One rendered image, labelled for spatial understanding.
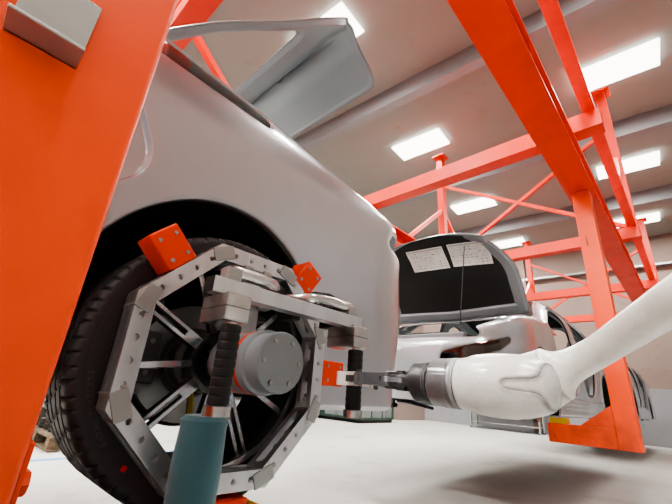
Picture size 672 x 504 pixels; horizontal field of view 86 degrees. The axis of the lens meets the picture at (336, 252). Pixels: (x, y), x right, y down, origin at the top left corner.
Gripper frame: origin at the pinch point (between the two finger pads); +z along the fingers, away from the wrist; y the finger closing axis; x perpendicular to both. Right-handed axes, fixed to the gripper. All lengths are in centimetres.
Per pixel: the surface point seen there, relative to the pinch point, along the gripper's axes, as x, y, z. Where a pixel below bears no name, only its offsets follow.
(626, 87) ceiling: 568, 656, -73
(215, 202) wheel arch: 47, -25, 37
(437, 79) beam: 530, 388, 172
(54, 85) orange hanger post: 23, -68, -16
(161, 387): -5, -24, 46
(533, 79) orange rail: 215, 161, -16
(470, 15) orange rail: 215, 88, -2
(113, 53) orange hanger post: 31, -65, -16
